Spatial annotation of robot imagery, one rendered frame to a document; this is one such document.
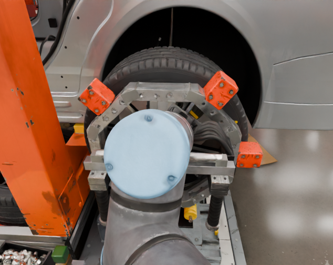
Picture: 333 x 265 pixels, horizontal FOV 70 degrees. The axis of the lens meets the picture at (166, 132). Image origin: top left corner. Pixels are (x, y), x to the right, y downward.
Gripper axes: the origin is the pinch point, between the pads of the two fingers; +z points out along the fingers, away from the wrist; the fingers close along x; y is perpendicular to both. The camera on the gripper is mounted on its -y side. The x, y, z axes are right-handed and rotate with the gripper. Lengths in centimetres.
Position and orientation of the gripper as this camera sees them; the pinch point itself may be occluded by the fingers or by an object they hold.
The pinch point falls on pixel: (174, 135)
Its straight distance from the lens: 60.8
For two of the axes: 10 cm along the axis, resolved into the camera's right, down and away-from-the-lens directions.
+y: 5.8, -8.0, -1.6
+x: -8.0, -5.9, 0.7
